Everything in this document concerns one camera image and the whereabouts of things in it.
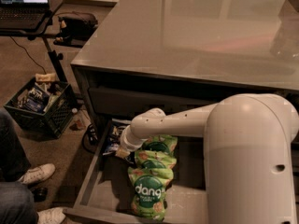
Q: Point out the open grey middle drawer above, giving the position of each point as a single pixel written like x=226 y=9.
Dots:
x=106 y=193

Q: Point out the white sneaker lower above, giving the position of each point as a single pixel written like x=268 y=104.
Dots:
x=51 y=216

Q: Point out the small black round object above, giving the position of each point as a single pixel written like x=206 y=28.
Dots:
x=40 y=194

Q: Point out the blue jeans leg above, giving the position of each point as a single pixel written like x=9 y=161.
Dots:
x=16 y=204
x=13 y=161

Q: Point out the green dang chip bag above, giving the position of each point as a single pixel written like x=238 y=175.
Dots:
x=150 y=186
x=162 y=143
x=154 y=159

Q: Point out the dark blue Kettle chip bag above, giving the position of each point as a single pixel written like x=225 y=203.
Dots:
x=112 y=141

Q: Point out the closed grey top drawer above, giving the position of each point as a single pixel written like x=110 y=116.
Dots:
x=124 y=103

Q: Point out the black laptop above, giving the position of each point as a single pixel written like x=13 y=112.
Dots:
x=23 y=14

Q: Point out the blue jeans leg upper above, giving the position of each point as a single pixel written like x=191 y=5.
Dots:
x=13 y=161

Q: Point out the grey counter cabinet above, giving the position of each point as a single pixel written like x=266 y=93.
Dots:
x=199 y=49

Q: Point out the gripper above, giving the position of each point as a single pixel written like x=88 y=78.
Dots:
x=125 y=146

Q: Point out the blue chip bag in crate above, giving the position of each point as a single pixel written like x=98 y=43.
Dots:
x=37 y=99

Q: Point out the white sneaker upper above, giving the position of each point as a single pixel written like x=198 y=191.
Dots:
x=38 y=174

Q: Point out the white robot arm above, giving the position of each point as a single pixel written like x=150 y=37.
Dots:
x=247 y=154

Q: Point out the blue jeans leg lower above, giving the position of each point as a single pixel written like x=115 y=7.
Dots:
x=16 y=204

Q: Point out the front green Dang chip bag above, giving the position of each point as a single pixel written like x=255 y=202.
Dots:
x=150 y=186

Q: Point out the tan snack bar on crate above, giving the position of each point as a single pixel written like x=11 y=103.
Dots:
x=51 y=77

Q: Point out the black laptop stand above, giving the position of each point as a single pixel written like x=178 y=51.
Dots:
x=41 y=32

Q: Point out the dark brown bag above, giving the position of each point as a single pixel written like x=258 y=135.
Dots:
x=75 y=28

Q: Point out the dark green plastic crate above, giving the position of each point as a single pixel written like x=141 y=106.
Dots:
x=58 y=113

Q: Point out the white sneaker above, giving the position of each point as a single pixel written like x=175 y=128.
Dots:
x=38 y=174
x=51 y=216

